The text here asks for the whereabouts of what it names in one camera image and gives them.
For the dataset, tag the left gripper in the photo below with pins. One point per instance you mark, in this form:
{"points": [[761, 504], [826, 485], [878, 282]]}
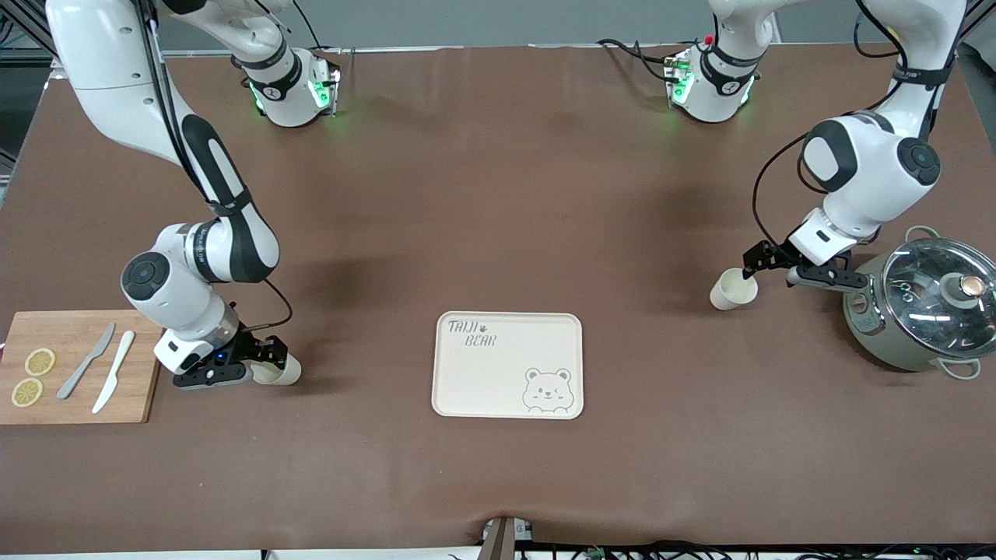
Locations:
{"points": [[769, 254]]}

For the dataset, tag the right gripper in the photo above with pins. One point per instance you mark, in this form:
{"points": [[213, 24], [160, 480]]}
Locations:
{"points": [[250, 346]]}

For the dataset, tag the white IKEA cup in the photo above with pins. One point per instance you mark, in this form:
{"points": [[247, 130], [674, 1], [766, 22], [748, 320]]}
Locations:
{"points": [[727, 295], [286, 375]]}

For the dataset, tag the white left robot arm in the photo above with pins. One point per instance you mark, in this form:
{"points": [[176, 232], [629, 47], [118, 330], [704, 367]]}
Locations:
{"points": [[864, 155]]}

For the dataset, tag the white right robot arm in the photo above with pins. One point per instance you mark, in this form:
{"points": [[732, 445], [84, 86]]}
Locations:
{"points": [[109, 70]]}

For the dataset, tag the grey electric cooking pot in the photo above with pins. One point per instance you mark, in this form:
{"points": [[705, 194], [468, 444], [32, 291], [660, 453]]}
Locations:
{"points": [[867, 327]]}

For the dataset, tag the white plastic knife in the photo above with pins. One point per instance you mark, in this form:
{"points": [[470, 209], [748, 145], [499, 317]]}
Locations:
{"points": [[115, 369]]}

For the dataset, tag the glass pot lid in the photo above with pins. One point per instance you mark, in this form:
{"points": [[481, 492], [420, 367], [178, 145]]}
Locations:
{"points": [[926, 311]]}

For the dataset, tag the grey plastic knife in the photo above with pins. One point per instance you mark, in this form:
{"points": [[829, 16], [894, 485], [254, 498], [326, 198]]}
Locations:
{"points": [[85, 362]]}

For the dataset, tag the bamboo cutting board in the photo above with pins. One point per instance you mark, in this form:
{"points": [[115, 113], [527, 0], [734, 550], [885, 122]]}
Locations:
{"points": [[78, 412]]}

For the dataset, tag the yellow lemon slice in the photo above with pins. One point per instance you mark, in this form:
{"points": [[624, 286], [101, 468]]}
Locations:
{"points": [[40, 362], [27, 392]]}

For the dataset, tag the cream bear print tray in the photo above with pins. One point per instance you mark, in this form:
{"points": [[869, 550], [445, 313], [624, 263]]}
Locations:
{"points": [[506, 373]]}

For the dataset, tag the brown table mat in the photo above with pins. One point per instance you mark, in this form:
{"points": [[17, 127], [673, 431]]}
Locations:
{"points": [[498, 194]]}

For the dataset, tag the grey metal bracket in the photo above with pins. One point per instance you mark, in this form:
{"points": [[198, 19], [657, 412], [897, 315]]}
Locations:
{"points": [[498, 544]]}

